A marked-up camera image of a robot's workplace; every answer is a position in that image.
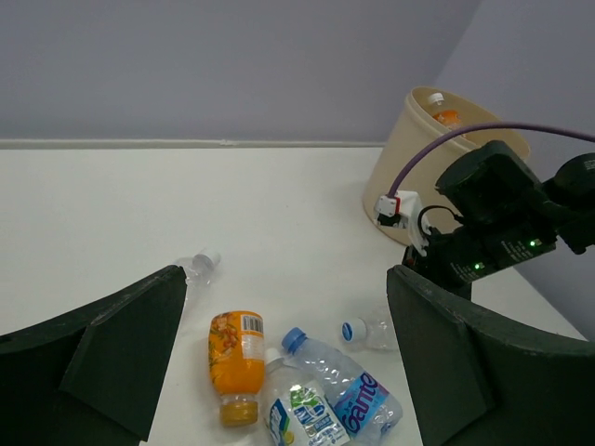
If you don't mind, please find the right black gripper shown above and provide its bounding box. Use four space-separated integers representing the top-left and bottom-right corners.
402 140 557 299

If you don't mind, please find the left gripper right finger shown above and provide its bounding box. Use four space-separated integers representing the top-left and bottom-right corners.
387 266 594 445

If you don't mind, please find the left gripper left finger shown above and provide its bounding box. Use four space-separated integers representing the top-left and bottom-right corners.
1 265 187 445

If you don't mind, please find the clear bottle white cap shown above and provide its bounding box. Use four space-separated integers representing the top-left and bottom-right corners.
340 308 399 352

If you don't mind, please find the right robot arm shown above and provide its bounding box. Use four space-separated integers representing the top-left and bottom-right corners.
403 140 594 298

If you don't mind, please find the beige plastic bin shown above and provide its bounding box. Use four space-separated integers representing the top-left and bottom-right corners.
363 86 530 220

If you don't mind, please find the blue cap water bottle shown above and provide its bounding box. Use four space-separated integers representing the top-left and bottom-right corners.
282 327 403 445

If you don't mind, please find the orange juice bottle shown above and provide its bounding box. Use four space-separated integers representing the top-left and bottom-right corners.
207 310 265 427

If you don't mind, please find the clear crushed bottle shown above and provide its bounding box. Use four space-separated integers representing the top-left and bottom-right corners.
174 248 221 322

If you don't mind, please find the green label water bottle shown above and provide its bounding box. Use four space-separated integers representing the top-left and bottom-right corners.
260 348 350 446

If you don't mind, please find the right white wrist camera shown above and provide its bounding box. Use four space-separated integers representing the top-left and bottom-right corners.
374 190 430 256

